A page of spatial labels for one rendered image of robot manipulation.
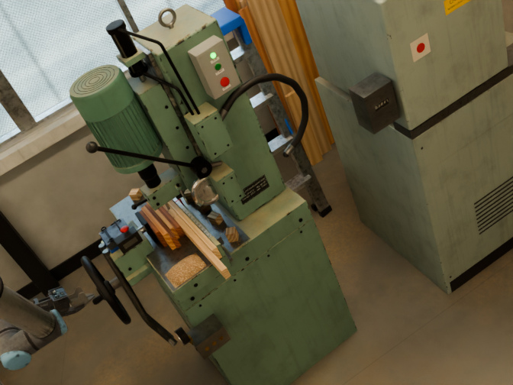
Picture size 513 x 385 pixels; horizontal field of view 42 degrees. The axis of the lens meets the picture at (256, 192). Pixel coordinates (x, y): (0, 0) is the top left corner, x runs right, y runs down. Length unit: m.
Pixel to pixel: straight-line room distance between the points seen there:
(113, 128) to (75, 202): 1.71
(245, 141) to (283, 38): 1.30
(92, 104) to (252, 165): 0.61
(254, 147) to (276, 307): 0.65
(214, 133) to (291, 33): 1.53
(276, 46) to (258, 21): 0.17
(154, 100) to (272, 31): 1.45
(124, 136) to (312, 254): 0.88
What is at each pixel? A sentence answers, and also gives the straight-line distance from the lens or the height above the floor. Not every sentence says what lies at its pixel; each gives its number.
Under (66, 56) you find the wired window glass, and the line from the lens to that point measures 3.48.
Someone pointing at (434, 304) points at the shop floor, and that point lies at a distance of 2.96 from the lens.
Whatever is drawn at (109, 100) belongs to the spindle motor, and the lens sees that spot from 2.01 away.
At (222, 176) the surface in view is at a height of 1.08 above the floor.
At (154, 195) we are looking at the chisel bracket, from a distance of 2.26.
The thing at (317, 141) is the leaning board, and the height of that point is 0.10.
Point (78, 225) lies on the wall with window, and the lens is 3.81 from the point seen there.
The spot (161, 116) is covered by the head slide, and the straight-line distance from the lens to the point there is 2.11.
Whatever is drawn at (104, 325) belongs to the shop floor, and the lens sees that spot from 3.54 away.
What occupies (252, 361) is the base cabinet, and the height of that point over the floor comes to 0.27.
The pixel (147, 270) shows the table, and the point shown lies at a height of 0.86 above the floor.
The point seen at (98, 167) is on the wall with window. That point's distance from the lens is 3.67.
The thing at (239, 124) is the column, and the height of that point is 1.15.
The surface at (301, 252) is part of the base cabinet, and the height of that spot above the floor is 0.60.
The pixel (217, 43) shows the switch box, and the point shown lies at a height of 1.48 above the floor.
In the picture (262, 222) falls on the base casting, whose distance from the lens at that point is 2.35.
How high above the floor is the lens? 2.35
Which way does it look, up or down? 39 degrees down
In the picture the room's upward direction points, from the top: 25 degrees counter-clockwise
